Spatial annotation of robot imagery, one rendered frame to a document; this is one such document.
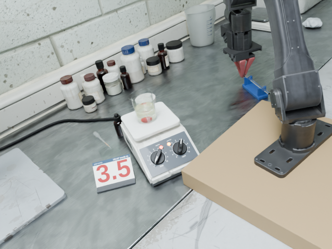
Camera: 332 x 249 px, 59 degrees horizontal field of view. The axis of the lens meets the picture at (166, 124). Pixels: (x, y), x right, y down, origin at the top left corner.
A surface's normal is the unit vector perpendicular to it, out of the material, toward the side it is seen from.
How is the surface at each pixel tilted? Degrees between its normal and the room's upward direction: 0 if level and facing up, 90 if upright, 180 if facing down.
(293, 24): 56
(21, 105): 90
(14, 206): 0
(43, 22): 90
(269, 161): 0
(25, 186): 0
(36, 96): 90
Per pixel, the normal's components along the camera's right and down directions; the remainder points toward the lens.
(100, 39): 0.70, 0.30
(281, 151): -0.17, -0.81
